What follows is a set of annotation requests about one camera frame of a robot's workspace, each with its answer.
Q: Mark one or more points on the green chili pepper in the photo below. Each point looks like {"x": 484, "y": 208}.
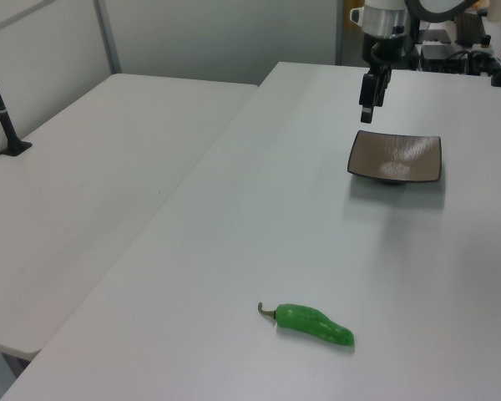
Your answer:
{"x": 315, "y": 325}

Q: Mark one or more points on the yellow background object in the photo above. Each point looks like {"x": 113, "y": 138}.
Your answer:
{"x": 350, "y": 12}

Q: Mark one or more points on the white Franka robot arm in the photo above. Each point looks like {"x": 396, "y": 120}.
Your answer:
{"x": 386, "y": 18}

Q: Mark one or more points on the black camera stand pole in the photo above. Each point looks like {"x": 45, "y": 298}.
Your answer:
{"x": 2, "y": 117}

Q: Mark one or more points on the black electronics box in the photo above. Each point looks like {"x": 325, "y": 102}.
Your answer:
{"x": 437, "y": 56}

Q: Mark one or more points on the white side table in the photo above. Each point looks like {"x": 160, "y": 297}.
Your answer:
{"x": 87, "y": 188}

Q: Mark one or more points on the square brown ceramic plate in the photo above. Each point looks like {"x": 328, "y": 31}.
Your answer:
{"x": 394, "y": 156}

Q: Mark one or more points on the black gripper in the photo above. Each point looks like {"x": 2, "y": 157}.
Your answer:
{"x": 387, "y": 49}

